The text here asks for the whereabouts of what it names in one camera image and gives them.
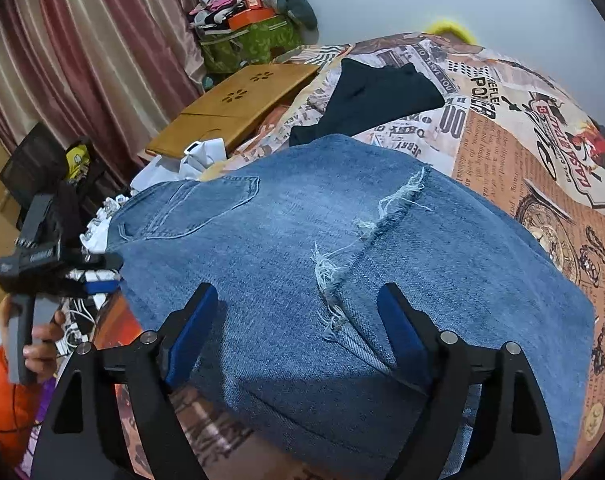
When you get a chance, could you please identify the green patterned storage bag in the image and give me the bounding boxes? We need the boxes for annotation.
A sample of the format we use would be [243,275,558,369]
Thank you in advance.
[200,15,303,76]

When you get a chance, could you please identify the black folded garment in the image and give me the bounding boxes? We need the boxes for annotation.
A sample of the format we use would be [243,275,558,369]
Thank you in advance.
[288,58,445,147]

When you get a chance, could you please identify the blue denim pants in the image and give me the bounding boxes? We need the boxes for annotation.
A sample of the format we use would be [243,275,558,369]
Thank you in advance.
[105,134,597,480]

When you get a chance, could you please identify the printed blanket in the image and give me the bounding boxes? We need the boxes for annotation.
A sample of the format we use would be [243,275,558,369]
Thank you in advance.
[222,32,605,480]

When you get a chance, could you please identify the wooden lap desk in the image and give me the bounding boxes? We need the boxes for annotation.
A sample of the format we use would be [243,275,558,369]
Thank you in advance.
[146,63,319,158]

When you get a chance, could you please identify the black chair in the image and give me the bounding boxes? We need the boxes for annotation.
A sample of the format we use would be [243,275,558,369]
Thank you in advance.
[0,122,108,203]

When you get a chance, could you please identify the grey long pillow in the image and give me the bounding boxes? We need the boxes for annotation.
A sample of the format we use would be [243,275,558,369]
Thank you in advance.
[240,0,318,31]

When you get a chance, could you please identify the orange box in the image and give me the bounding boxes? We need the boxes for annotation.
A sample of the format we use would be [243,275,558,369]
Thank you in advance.
[227,7,276,32]

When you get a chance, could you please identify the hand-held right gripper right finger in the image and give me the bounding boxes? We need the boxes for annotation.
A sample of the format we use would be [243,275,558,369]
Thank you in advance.
[376,282,563,480]

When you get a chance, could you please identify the yellow bag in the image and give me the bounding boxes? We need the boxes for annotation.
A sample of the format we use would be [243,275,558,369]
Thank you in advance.
[63,143,90,181]

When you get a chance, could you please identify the white cables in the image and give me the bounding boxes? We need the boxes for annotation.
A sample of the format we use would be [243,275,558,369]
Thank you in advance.
[57,295,108,356]

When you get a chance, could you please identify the striped pink and beige curtain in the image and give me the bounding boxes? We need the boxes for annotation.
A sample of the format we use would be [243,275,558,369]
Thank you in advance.
[0,0,213,186]

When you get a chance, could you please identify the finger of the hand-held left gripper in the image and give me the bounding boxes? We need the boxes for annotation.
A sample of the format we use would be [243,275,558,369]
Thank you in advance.
[65,277,122,298]
[65,252,124,282]

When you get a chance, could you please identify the yellow foam arch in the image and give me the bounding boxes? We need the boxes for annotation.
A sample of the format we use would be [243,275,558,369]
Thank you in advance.
[427,19,475,43]

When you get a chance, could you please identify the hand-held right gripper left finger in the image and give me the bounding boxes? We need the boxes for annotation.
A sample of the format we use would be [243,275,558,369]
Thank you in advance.
[30,282,219,480]

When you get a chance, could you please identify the white patterned cloth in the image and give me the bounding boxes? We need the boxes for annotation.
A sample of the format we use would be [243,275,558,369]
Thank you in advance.
[80,195,128,253]

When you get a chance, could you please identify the person's left hand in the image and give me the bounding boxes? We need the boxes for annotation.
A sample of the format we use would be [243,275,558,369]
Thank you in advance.
[22,309,66,384]

